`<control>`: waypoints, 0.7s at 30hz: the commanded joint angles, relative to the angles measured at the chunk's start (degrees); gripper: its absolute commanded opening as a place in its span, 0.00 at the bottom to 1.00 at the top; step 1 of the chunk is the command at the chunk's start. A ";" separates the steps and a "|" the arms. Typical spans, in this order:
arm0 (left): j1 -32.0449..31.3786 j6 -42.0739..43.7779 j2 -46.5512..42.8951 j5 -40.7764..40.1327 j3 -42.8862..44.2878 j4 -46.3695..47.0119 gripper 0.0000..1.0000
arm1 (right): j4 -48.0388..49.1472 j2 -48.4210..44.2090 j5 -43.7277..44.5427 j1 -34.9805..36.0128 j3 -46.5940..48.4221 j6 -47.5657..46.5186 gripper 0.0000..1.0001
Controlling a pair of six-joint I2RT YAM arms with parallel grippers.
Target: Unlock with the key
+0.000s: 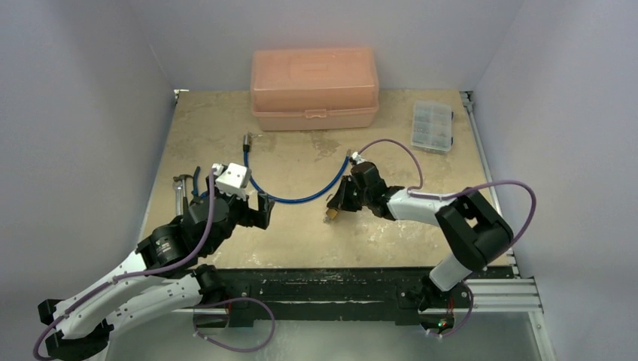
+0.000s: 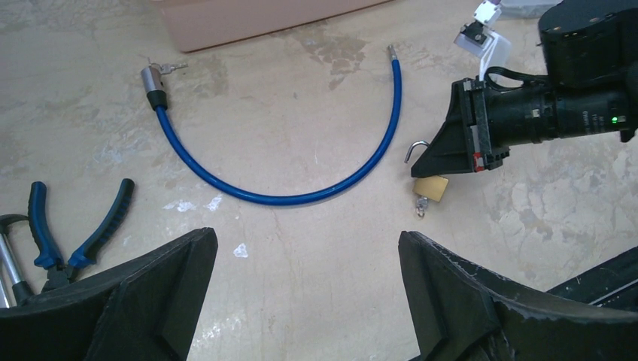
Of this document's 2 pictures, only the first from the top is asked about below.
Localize brass padlock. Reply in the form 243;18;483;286
326;208;339;221

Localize blue cable lock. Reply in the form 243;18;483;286
242;132;351;205

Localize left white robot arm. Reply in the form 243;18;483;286
32;190;275;360

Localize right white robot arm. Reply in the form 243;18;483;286
327;162;514;306

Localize silver wrench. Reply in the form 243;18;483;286
172;178;185;216

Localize clear plastic organizer box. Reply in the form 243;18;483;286
411;100;454;154

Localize pink plastic toolbox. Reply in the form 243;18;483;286
251;47;379;132

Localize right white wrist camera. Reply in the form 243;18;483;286
349;151;366;167

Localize blue handled pliers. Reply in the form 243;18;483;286
191;166;201;198

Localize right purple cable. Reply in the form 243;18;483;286
357;138;538;340

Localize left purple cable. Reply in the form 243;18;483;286
32;169;217;361

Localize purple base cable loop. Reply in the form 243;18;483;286
192;296;276;352

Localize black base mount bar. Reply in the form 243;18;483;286
201;266;513;327

